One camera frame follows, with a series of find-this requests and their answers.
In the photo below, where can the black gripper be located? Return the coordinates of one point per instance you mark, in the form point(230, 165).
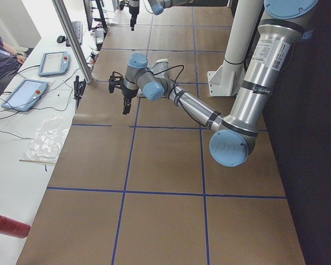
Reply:
point(127, 94)
point(133, 7)

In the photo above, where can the striped polo shirt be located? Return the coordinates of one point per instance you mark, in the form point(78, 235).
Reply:
point(160, 67)

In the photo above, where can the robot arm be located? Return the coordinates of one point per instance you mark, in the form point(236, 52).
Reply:
point(261, 36)
point(157, 7)

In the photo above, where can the black computer monitor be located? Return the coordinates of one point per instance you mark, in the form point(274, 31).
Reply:
point(93, 23)

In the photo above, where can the black keyboard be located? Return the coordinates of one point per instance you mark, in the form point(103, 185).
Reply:
point(77, 26)

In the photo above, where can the black computer mouse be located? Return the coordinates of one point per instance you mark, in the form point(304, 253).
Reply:
point(61, 39)

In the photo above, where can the upper teach pendant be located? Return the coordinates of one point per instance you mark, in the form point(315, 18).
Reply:
point(54, 64)

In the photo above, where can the teach pendant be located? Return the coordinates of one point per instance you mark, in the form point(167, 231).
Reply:
point(25, 96)
point(54, 64)

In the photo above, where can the clear plastic bag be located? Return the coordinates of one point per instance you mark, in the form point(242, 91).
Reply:
point(48, 141)

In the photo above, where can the lower teach pendant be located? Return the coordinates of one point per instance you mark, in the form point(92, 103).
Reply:
point(25, 96)

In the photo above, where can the seated person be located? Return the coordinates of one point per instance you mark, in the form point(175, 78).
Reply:
point(10, 63)

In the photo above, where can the red cylinder bottle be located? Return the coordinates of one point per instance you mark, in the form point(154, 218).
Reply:
point(13, 228)

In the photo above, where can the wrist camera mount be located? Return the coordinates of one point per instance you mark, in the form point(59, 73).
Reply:
point(116, 80)
point(123, 4)

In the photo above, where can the aluminium frame post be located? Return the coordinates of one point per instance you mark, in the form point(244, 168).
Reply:
point(68, 29)

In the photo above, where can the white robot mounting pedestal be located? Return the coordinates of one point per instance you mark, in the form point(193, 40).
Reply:
point(226, 81)

